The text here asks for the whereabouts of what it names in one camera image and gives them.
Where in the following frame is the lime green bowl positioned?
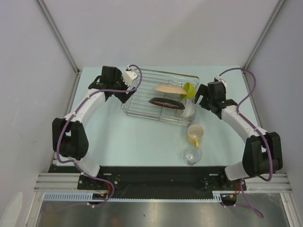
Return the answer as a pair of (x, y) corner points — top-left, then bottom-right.
(180, 82), (196, 100)

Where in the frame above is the beige bird pattern plate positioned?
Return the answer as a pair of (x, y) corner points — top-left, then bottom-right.
(153, 84), (187, 95)

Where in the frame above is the white bowl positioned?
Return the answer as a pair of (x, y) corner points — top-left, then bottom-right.
(177, 98), (196, 119)

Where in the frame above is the metal wire dish rack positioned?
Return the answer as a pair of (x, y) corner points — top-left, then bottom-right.
(121, 69), (199, 126)

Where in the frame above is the red rimmed beige plate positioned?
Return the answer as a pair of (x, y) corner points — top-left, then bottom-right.
(148, 97), (185, 110)

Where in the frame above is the yellow mug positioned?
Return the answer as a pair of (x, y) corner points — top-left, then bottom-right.
(187, 124), (204, 148)

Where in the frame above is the clear drinking glass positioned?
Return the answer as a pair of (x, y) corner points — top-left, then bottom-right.
(183, 146), (202, 166)

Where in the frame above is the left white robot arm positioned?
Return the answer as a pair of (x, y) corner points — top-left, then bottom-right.
(52, 64), (143, 189)

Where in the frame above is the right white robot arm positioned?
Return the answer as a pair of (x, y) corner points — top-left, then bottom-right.
(193, 80), (283, 190)

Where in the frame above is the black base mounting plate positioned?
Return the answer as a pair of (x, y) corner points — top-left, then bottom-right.
(48, 165), (247, 200)

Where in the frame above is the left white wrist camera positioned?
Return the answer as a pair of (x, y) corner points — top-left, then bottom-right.
(122, 66), (138, 87)

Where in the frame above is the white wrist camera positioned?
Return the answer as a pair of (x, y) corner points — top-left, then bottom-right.
(122, 66), (138, 87)
(214, 75), (227, 88)

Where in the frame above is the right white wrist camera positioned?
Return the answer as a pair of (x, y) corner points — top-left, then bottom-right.
(214, 75), (227, 88)

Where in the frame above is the aluminium frame rail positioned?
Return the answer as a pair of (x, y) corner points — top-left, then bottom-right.
(34, 173), (292, 193)

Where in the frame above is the light blue cable duct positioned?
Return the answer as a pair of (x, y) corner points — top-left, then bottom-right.
(44, 192), (222, 203)

